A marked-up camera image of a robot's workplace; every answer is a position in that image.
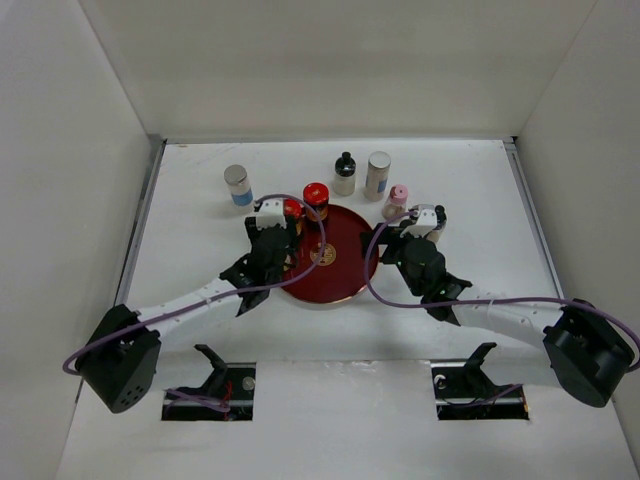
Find pink cap small bottle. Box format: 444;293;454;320
382;184;409;219

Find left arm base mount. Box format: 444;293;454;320
161;344;257;422

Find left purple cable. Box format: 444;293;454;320
61;193;327;414

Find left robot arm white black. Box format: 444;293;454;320
75;215;298;414

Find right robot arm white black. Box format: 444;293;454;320
362;227;638;408

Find silver lid jar blue label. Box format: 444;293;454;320
224;164;253;207

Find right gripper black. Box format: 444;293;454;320
360;222;428;297

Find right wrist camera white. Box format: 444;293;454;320
400;204;437;238

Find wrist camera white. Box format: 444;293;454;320
254;197;286;230
400;204;437;238

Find red round tray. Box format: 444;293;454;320
281;204;373;304

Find black cap white powder bottle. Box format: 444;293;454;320
333;151;356;196

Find aluminium table edge rail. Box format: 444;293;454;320
503;137;564;297

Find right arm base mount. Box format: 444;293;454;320
431;342;529;421

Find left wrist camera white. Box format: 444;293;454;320
254;197;286;230

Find red lid chili sauce jar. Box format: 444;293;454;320
284;198;304;237

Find purple cable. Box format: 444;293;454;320
365;212;640;406
61;193;327;414

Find black cap brown spice bottle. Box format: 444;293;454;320
428;205;447;244

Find tall silver lid spice jar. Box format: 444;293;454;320
364;151;391;202

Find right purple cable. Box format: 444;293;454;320
365;212;640;406

